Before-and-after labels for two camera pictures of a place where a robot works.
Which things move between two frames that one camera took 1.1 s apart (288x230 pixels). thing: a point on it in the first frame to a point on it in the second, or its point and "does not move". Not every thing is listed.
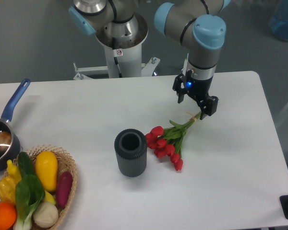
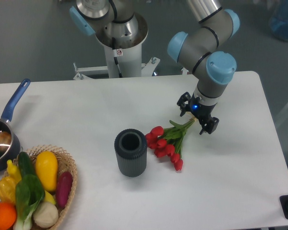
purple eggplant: (64, 185) does not move
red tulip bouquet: (168, 142) does not move
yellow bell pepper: (6, 189) does not move
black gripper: (198, 89) to (203, 112)
